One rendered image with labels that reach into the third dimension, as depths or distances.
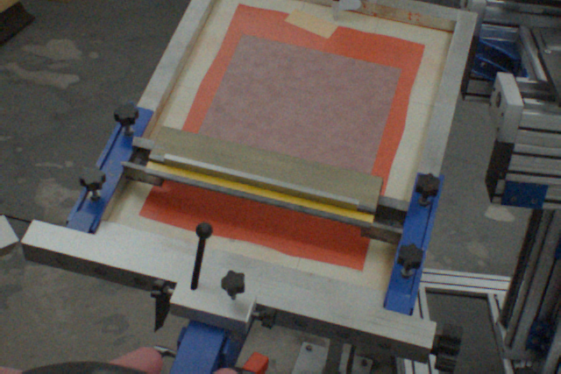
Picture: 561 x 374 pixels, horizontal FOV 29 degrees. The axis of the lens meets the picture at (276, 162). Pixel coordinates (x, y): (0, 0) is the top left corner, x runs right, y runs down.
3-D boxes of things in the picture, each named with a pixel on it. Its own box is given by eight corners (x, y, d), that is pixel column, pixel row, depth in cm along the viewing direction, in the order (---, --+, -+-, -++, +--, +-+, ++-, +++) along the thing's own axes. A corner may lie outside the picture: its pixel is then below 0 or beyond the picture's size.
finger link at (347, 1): (355, 28, 224) (364, -15, 221) (328, 22, 225) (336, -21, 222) (357, 25, 227) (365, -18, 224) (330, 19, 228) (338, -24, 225)
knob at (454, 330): (422, 334, 174) (429, 309, 169) (458, 343, 174) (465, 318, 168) (415, 373, 170) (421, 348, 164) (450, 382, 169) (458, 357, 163)
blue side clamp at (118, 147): (131, 125, 207) (128, 100, 202) (155, 131, 207) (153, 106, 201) (69, 244, 188) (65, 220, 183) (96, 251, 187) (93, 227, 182)
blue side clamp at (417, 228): (412, 193, 199) (417, 168, 194) (439, 199, 198) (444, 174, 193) (379, 324, 180) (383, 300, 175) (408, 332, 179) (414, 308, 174)
